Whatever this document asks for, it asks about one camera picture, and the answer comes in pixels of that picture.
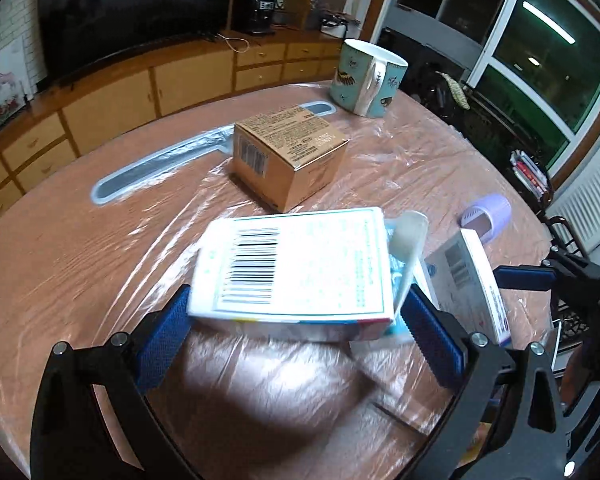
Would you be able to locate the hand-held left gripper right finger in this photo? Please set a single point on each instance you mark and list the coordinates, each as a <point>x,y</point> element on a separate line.
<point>430,340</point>

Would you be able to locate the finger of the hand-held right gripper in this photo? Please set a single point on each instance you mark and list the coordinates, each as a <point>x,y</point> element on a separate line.
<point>525,278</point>

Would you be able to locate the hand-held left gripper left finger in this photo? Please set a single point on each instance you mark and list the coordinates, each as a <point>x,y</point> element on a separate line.
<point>165,330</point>

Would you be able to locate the small white blue box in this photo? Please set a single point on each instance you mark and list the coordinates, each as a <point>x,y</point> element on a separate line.
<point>467,280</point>

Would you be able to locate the white plastic tube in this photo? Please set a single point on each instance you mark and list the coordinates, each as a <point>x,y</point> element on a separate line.
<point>410,240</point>

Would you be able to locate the large white barcode box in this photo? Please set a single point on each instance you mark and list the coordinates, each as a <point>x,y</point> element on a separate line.
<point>300,270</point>

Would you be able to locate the purple hair roller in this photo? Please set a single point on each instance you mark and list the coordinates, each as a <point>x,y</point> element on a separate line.
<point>485,217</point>

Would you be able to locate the white radiator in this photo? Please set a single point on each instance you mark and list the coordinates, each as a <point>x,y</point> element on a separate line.
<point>587,210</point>

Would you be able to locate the leaning books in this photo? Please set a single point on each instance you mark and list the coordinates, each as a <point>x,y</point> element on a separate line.
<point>530,172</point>

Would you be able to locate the dark chair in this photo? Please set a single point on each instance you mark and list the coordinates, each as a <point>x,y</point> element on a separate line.
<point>480,130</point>

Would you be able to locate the grey flat silicone strip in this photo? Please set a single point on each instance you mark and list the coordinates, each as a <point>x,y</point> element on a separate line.
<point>145,170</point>

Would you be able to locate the patterned cushion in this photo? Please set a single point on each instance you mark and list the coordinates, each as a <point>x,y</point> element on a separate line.
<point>457,90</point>

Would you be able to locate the brown cardboard box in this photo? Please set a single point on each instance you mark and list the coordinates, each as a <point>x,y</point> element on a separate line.
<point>290,155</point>

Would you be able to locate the large window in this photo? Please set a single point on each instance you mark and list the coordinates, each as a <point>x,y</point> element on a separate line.
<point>550,50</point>

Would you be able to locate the wooden sideboard with drawers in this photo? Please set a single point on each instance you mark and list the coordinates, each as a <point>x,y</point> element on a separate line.
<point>110,95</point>

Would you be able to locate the teal patterned mug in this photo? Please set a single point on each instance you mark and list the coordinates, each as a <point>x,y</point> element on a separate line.
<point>367,80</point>

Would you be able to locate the deer painting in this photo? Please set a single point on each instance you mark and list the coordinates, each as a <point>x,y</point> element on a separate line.
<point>2,90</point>

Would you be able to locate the black television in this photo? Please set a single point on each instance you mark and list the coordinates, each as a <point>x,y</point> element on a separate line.
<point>130,10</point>

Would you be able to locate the black coffee machine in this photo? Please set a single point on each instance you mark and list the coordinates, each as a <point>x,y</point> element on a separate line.
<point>252,12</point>

